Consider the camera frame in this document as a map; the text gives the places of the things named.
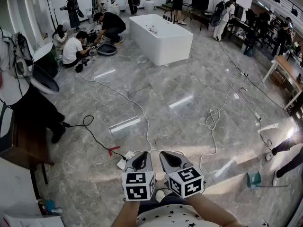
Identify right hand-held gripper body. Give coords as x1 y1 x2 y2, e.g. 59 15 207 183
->
164 164 205 199

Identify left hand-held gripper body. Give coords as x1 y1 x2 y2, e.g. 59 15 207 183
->
121 167 157 202

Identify person's left forearm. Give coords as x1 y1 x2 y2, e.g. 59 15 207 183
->
110 199 141 227

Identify person's right forearm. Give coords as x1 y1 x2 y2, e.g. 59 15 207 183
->
186 192 245 227

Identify person's black shorts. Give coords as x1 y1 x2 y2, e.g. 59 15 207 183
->
138 192 193 215

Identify red tape strip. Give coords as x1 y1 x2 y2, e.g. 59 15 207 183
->
108 146 122 158

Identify person's white left sneaker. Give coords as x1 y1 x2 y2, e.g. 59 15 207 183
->
155 189 166 203

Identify white star print shirt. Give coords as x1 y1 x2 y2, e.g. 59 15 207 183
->
136 203 269 227

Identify teal dustpan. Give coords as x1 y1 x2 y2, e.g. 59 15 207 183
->
246 171 290 190

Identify teal cloth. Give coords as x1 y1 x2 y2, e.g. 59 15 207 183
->
44 199 56 213

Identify white desk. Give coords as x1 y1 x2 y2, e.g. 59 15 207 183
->
0 213 66 227

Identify grey oval tray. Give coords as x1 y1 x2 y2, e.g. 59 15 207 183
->
97 44 118 56

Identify white oval shell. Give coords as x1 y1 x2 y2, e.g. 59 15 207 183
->
30 63 60 95

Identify white bathtub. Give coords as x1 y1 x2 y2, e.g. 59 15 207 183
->
128 13 195 67

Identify cardboard box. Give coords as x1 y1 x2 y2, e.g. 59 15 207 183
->
269 70 286 87

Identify white topped dark green stand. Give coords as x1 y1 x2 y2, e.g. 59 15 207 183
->
32 42 59 79

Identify wooden table with white legs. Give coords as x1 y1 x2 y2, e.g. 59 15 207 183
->
261 55 303 110

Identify black bathtub faucet set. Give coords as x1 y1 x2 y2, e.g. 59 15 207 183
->
163 10 178 25

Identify black workbench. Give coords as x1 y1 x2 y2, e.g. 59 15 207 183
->
226 7 262 55

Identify black desk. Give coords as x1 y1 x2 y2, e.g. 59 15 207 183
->
181 3 214 32

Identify black monitor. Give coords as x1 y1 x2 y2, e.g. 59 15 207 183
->
191 0 211 12

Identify black power cable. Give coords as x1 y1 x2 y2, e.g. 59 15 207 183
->
62 115 127 161

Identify looped white power cable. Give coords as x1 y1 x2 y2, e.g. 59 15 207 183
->
199 72 249 175

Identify long white power cable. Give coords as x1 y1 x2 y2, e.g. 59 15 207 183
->
79 72 185 156

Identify long black floor cable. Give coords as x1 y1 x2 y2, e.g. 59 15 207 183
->
217 41 285 110

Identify black metal frame stand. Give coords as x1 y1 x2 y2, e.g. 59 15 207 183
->
47 0 59 31

